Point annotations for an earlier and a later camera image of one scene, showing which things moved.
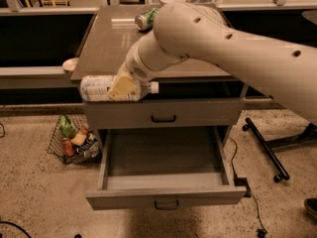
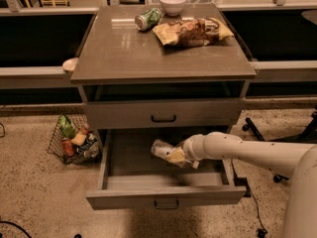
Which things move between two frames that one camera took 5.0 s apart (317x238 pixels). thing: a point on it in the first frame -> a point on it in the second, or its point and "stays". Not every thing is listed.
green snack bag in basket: x=66 y=126 stays
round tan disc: x=70 y=63 stays
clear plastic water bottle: x=95 y=88 -> x=160 y=149
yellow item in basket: x=78 y=139 stays
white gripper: x=135 y=67 -> x=189 y=150
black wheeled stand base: x=300 y=137 stays
